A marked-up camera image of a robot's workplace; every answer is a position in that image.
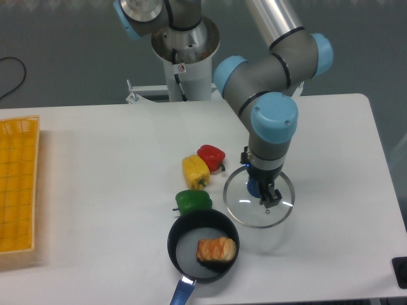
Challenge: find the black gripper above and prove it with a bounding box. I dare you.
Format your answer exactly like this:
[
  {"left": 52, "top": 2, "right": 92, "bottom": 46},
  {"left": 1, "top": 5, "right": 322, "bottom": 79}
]
[{"left": 240, "top": 146, "right": 283, "bottom": 207}]

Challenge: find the glass pot lid blue knob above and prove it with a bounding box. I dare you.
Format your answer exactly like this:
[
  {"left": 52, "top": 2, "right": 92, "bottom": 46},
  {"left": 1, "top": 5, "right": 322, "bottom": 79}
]
[{"left": 223, "top": 166, "right": 295, "bottom": 229}]

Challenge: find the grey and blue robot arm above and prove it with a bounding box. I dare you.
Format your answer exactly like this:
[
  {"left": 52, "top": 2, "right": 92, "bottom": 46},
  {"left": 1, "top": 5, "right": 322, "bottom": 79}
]
[{"left": 113, "top": 1, "right": 333, "bottom": 208}]

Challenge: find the red toy bell pepper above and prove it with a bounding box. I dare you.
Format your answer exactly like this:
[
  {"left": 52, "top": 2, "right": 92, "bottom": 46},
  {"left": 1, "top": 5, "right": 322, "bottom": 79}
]
[{"left": 197, "top": 144, "right": 226, "bottom": 173}]

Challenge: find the orange toy bread loaf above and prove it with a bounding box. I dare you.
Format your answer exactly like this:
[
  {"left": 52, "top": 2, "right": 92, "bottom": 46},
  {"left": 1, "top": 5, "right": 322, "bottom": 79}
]
[{"left": 196, "top": 237, "right": 237, "bottom": 263}]

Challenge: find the yellow toy bell pepper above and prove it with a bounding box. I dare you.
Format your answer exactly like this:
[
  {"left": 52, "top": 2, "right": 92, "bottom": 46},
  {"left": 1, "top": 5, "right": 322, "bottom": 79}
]
[{"left": 182, "top": 154, "right": 210, "bottom": 190}]

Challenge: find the green toy bell pepper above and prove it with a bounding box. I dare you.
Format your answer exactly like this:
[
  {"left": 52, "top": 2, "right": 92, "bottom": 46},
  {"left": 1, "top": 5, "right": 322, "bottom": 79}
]
[{"left": 172, "top": 189, "right": 212, "bottom": 216}]

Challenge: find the black device at table edge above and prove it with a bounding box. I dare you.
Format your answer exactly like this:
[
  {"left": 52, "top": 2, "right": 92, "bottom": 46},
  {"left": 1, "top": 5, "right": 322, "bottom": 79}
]
[{"left": 392, "top": 257, "right": 407, "bottom": 289}]

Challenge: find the yellow plastic basket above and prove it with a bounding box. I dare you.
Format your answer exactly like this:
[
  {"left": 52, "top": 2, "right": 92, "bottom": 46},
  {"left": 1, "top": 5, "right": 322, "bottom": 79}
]
[{"left": 1, "top": 115, "right": 40, "bottom": 255}]

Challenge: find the black pot with blue handle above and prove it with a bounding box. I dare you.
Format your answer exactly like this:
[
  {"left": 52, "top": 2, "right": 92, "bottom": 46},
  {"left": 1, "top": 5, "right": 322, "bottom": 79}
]
[{"left": 167, "top": 209, "right": 240, "bottom": 304}]

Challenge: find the black cable on pedestal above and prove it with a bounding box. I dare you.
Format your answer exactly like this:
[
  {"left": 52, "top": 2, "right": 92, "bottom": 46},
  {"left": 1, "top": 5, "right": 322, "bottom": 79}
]
[{"left": 171, "top": 48, "right": 189, "bottom": 102}]

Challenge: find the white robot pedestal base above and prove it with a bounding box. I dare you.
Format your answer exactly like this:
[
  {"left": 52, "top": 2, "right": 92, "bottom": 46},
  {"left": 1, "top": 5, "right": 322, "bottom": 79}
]
[{"left": 126, "top": 17, "right": 220, "bottom": 104}]

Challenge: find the black cable on floor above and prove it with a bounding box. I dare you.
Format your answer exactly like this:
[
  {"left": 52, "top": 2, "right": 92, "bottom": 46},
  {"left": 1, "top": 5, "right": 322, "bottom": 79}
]
[{"left": 0, "top": 57, "right": 27, "bottom": 100}]

